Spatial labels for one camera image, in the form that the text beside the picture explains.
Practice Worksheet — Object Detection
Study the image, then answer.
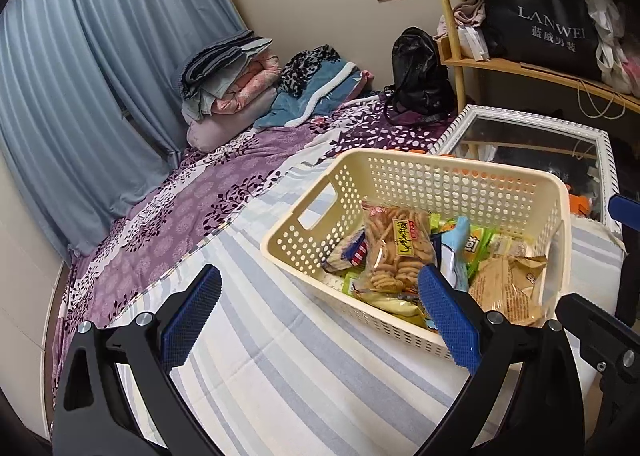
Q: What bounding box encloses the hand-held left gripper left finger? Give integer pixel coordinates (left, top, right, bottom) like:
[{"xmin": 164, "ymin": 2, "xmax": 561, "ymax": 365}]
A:
[{"xmin": 50, "ymin": 264, "xmax": 223, "ymax": 456}]

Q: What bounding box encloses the white plastic bag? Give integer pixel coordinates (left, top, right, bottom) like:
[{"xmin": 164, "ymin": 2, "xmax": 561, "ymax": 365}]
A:
[{"xmin": 582, "ymin": 0, "xmax": 640, "ymax": 93}]

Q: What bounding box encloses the lilac folded quilt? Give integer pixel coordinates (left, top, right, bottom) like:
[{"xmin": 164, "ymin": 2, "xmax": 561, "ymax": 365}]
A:
[{"xmin": 186, "ymin": 86, "xmax": 278, "ymax": 153}]

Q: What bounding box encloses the brown snack packet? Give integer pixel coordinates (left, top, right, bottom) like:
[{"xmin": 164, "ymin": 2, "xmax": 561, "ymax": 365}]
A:
[{"xmin": 468, "ymin": 253, "xmax": 548, "ymax": 328}]

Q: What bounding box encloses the yellow biscuit packet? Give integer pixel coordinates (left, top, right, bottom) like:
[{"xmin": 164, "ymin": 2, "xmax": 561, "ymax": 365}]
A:
[{"xmin": 356, "ymin": 292, "xmax": 426, "ymax": 321}]

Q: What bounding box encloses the purple floral bedsheet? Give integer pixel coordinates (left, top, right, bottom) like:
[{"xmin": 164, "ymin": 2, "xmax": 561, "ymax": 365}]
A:
[{"xmin": 50, "ymin": 96, "xmax": 461, "ymax": 387}]

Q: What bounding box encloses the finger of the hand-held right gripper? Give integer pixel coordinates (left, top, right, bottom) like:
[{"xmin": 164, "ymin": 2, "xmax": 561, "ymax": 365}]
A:
[
  {"xmin": 556, "ymin": 292, "xmax": 640, "ymax": 377},
  {"xmin": 607, "ymin": 193, "xmax": 640, "ymax": 242}
]

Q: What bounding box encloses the pink cloth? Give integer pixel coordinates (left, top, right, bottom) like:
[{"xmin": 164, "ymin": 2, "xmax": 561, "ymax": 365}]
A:
[{"xmin": 434, "ymin": 0, "xmax": 488, "ymax": 39}]

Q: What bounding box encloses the blue fleece blanket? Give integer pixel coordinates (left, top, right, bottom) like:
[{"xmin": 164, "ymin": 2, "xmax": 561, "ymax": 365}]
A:
[{"xmin": 254, "ymin": 60, "xmax": 375, "ymax": 129}]

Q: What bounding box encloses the light blue snack packet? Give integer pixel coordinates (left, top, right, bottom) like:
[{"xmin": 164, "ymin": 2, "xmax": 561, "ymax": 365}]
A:
[{"xmin": 432, "ymin": 216, "xmax": 473, "ymax": 292}]

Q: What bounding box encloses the bamboo shelf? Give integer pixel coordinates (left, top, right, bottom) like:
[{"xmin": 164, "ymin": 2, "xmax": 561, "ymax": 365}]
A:
[{"xmin": 405, "ymin": 0, "xmax": 640, "ymax": 117}]

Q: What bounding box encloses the blue cracker packet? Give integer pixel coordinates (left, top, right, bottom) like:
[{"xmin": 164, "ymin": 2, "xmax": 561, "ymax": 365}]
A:
[{"xmin": 322, "ymin": 231, "xmax": 370, "ymax": 273}]

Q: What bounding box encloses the leopard print cloth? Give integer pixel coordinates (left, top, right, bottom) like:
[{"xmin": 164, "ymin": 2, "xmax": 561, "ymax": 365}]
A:
[{"xmin": 277, "ymin": 45, "xmax": 341, "ymax": 98}]

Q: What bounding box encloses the white wardrobe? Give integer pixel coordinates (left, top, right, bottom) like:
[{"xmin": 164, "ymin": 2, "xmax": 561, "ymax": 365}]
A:
[{"xmin": 0, "ymin": 156, "xmax": 66, "ymax": 437}]

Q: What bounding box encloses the black shopping bag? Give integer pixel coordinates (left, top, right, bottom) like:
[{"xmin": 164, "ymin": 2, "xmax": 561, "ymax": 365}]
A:
[{"xmin": 482, "ymin": 0, "xmax": 603, "ymax": 82}]

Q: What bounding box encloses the pink folded quilt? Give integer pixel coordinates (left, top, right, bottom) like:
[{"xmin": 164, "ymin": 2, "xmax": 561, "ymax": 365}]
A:
[{"xmin": 210, "ymin": 53, "xmax": 283, "ymax": 114}]

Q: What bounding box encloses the pale grey folded sheet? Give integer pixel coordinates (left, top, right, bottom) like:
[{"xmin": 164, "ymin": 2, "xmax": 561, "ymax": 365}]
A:
[{"xmin": 181, "ymin": 76, "xmax": 236, "ymax": 122}]

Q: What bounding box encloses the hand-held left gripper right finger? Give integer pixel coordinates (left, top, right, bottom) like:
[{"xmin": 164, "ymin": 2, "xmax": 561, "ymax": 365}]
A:
[{"xmin": 416, "ymin": 263, "xmax": 586, "ymax": 456}]

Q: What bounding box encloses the black backpack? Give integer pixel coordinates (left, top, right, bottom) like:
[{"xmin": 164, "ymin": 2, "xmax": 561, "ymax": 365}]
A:
[{"xmin": 385, "ymin": 27, "xmax": 457, "ymax": 126}]

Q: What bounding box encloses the lime green snack packet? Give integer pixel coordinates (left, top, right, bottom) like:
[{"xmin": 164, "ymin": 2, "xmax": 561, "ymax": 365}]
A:
[{"xmin": 430, "ymin": 213, "xmax": 458, "ymax": 237}]

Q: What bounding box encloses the cream perforated plastic basket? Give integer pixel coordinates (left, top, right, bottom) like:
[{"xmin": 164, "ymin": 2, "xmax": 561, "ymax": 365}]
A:
[{"xmin": 260, "ymin": 148, "xmax": 572, "ymax": 362}]

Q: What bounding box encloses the dark grey folded blanket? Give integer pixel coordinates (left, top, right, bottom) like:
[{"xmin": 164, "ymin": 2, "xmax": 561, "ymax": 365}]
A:
[{"xmin": 181, "ymin": 31, "xmax": 273, "ymax": 99}]

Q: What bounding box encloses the white framed mirror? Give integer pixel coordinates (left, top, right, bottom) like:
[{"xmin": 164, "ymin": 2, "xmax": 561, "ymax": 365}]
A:
[{"xmin": 427, "ymin": 104, "xmax": 626, "ymax": 237}]

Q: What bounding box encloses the clear fried twists packet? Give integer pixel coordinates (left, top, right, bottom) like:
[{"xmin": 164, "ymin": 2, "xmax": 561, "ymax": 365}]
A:
[{"xmin": 352, "ymin": 200, "xmax": 433, "ymax": 299}]

